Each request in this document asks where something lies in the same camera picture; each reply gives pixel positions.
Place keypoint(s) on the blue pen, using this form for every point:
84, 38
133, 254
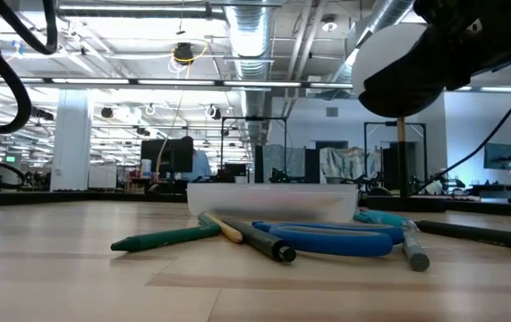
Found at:
380, 218

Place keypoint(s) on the clear box with grey lid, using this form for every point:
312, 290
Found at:
273, 201

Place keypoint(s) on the black pen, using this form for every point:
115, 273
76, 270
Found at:
259, 239
483, 234

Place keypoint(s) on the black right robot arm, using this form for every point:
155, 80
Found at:
505, 27

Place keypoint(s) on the white cloth cover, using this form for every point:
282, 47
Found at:
349, 163

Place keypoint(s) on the grey crayon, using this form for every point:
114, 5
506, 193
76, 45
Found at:
416, 252

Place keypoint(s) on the person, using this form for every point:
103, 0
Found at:
201, 165

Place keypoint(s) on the black ceiling-hung device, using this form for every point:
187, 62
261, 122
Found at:
184, 53

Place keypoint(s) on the yellow pencil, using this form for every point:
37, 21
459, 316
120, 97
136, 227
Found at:
228, 231

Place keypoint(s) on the long ceiling light bar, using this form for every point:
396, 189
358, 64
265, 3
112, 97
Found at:
170, 82

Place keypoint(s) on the black desk monitor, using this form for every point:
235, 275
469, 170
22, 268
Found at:
161, 156

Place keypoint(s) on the white cabinet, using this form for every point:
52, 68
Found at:
102, 176

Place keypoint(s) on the white building column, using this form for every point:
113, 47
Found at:
71, 143

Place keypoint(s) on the green exit sign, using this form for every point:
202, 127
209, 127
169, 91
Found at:
11, 158

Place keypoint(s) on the black frame stand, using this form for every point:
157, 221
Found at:
255, 118
411, 123

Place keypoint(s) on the silver air duct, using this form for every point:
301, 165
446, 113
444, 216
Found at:
249, 44
385, 13

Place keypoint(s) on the wall-mounted screen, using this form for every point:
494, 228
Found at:
501, 156

